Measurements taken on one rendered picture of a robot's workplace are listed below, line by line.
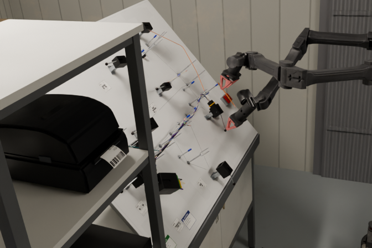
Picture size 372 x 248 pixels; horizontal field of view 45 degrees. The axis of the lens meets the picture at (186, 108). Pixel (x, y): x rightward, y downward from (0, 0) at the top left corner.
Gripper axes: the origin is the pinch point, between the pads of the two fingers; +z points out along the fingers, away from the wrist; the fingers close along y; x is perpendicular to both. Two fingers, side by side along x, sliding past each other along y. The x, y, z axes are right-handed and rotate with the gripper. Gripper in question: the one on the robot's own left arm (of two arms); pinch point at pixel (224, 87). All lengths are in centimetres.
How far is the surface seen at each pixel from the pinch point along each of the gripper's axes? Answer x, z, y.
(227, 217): 39, 58, 7
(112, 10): -155, 50, -101
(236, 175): 30.5, 34.1, 5.4
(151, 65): -34.8, 6.5, 16.7
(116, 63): -34, 0, 48
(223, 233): 43, 63, 11
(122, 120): -15, 16, 57
